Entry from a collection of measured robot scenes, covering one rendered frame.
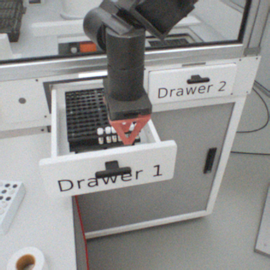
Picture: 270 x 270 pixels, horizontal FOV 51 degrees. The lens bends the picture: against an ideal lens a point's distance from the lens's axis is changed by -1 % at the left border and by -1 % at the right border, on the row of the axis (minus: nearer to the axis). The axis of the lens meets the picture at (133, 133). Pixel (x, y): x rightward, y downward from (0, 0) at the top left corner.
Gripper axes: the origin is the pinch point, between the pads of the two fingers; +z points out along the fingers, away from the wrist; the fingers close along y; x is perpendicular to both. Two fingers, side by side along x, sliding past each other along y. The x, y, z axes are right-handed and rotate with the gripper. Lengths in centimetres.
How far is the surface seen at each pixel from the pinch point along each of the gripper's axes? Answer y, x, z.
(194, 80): 31.0, -27.3, 9.1
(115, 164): 1.0, 2.1, 8.8
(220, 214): 38, -60, 100
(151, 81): 34.5, -14.7, 10.1
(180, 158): 37, -30, 49
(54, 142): 12.8, 14.6, 10.8
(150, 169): 2.4, -6.1, 13.5
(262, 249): 13, -70, 96
